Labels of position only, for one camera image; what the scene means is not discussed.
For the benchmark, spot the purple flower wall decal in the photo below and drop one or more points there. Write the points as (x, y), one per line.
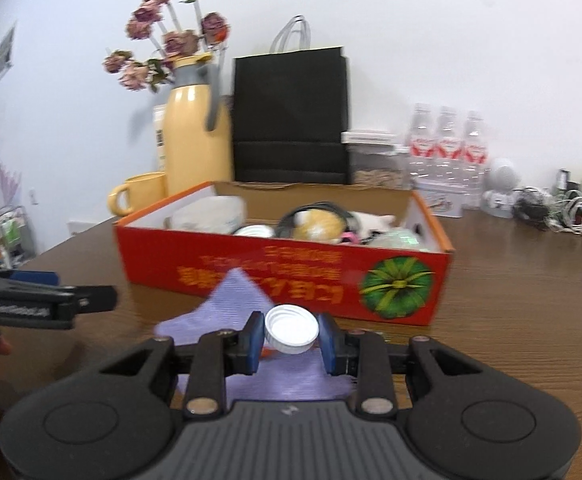
(10, 177)

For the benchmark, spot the dried pink rose bouquet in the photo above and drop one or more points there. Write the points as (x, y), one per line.
(181, 42)

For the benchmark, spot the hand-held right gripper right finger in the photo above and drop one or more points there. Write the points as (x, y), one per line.
(327, 342)

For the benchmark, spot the white robot-shaped speaker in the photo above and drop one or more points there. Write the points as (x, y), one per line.
(503, 175)

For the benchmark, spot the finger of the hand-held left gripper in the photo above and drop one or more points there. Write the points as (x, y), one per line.
(91, 297)
(31, 277)

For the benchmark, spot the white round plastic reel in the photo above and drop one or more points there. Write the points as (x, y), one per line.
(253, 231)

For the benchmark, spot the clear plastic container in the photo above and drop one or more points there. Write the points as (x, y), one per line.
(211, 215)

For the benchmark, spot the small black device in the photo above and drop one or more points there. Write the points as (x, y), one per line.
(563, 180)

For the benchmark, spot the yellow and white plush toy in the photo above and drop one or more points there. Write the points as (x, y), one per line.
(316, 225)

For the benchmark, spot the white wall socket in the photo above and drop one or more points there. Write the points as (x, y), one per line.
(33, 196)

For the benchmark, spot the white drink carton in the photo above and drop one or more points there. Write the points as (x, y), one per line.
(160, 135)

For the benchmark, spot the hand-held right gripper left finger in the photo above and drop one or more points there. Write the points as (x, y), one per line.
(255, 341)

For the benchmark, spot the white printed tin box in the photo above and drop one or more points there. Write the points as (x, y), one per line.
(441, 200)

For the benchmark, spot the clear water bottle red label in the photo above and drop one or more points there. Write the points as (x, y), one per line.
(475, 160)
(448, 147)
(422, 145)

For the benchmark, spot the white bottle cap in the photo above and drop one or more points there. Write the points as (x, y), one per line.
(291, 330)

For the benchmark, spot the red cardboard box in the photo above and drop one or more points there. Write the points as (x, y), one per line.
(146, 255)

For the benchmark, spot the black paper bag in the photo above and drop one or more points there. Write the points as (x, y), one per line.
(291, 110)

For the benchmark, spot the clear snack container white lid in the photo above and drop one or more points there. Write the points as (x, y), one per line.
(376, 165)

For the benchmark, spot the yellow mug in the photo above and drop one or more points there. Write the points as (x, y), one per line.
(143, 192)

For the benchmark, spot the yellow thermos jug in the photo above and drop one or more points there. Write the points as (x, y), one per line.
(196, 135)

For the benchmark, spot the iridescent plastic ball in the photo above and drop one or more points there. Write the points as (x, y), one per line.
(401, 240)

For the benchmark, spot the purple cloth pouch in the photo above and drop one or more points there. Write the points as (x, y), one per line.
(236, 300)

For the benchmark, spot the wall poster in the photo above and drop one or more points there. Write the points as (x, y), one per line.
(6, 50)

